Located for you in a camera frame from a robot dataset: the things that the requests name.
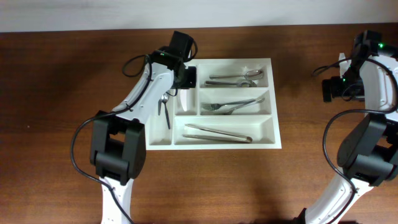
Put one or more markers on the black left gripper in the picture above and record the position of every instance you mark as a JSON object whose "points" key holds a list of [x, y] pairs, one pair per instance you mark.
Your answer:
{"points": [[192, 79]]}

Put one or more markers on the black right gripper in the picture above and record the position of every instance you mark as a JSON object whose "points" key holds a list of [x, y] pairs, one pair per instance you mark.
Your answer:
{"points": [[336, 89]]}

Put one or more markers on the pink handled utensil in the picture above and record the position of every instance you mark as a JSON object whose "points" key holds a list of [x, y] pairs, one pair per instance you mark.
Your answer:
{"points": [[183, 99]]}

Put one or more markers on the steel fork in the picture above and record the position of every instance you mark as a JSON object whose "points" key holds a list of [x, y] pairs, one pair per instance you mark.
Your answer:
{"points": [[216, 106], [230, 111]]}

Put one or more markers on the small steel teaspoon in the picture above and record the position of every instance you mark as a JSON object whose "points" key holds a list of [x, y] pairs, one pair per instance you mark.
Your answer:
{"points": [[164, 99], [159, 107]]}

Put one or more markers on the steel spoon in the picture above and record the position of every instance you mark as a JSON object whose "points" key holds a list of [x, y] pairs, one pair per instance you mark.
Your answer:
{"points": [[239, 83]]}

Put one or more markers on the steel tablespoon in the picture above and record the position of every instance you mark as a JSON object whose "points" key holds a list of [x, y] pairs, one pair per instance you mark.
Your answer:
{"points": [[249, 75]]}

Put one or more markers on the steel table knife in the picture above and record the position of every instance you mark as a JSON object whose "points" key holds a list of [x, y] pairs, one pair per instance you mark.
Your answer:
{"points": [[213, 138], [210, 130]]}

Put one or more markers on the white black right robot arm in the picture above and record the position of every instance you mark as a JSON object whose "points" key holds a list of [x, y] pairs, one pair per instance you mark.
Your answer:
{"points": [[368, 155]]}

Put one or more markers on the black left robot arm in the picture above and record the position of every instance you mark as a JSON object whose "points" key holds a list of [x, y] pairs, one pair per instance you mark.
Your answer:
{"points": [[118, 149]]}

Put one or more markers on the white plastic cutlery tray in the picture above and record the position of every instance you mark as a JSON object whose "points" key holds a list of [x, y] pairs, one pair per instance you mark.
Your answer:
{"points": [[232, 106]]}

